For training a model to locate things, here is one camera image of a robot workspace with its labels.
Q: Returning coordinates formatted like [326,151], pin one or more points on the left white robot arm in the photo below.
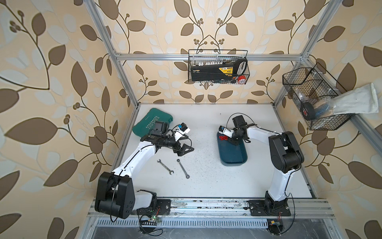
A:
[115,194]

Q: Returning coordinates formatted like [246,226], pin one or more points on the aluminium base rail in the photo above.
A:
[298,208]

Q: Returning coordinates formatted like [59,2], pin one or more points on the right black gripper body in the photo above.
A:
[235,138]

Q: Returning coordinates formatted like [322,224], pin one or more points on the black wire basket right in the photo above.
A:
[308,84]

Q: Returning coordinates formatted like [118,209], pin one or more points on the black wire basket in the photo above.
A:
[308,84]
[213,55]

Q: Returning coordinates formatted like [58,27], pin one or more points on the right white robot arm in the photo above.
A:
[286,157]

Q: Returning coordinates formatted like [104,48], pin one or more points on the black wire basket back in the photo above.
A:
[213,55]

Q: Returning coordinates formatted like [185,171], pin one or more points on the silver combination wrench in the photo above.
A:
[183,169]
[167,168]

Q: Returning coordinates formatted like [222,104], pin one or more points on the black tape roll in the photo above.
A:
[307,110]

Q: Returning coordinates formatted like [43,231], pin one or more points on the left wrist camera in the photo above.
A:
[181,131]

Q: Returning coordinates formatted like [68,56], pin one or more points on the silver combination wrench left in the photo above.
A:
[167,168]

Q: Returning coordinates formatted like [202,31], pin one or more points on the red round tape measure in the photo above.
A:
[241,80]

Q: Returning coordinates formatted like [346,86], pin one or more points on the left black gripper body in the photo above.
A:
[171,143]

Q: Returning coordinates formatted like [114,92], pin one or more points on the dark teal storage box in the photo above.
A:
[231,155]

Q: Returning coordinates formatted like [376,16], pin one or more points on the silver combination wrench right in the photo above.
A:
[183,169]

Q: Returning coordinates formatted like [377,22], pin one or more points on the black yellow tool case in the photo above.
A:
[223,72]

